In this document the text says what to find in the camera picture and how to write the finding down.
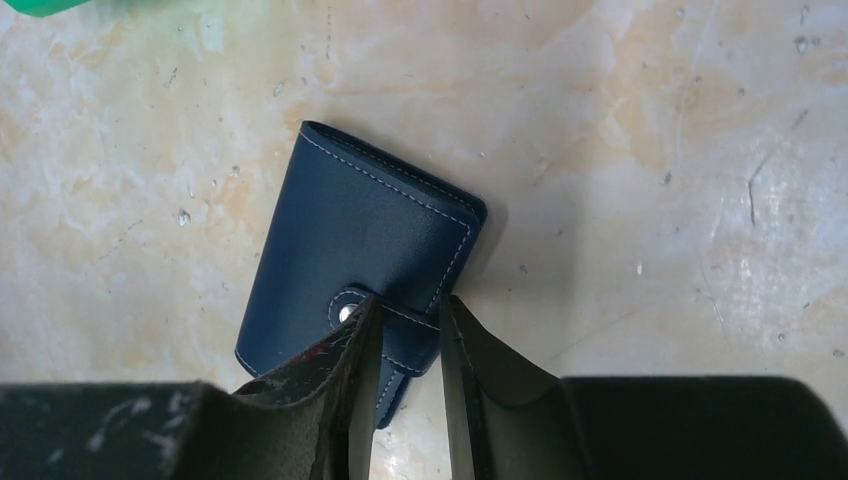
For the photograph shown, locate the green plastic bin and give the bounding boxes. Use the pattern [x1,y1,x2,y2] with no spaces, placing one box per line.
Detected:
[4,0,88,18]

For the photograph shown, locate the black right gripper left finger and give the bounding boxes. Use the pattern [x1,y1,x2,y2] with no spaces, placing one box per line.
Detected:
[1,297,383,479]

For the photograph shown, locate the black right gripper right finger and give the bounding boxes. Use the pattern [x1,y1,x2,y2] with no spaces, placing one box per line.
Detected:
[439,296,847,479]

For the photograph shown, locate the navy blue card holder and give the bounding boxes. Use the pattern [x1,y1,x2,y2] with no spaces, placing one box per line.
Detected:
[235,121,488,429]

